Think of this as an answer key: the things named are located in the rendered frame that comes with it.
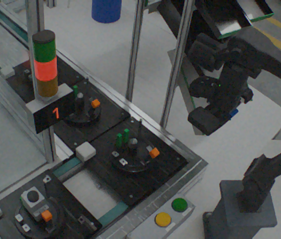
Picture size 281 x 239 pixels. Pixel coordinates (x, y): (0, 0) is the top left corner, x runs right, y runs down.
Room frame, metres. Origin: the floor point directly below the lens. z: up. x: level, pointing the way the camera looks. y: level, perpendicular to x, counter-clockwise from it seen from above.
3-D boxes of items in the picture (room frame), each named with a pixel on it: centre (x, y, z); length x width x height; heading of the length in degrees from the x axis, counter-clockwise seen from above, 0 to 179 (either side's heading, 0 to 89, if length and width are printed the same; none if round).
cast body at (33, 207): (0.39, 0.23, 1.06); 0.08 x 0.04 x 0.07; 52
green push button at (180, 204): (0.50, -0.14, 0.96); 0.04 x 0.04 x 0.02
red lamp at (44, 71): (0.57, 0.23, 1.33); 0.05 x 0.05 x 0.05
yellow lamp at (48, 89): (0.57, 0.23, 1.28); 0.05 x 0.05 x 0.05
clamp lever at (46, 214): (0.36, 0.19, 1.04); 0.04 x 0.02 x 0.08; 52
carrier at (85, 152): (0.65, 0.01, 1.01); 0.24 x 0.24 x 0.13; 52
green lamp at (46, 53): (0.57, 0.23, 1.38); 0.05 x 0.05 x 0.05
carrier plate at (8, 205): (0.38, 0.23, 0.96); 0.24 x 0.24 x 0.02; 52
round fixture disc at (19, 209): (0.38, 0.23, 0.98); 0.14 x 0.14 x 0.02
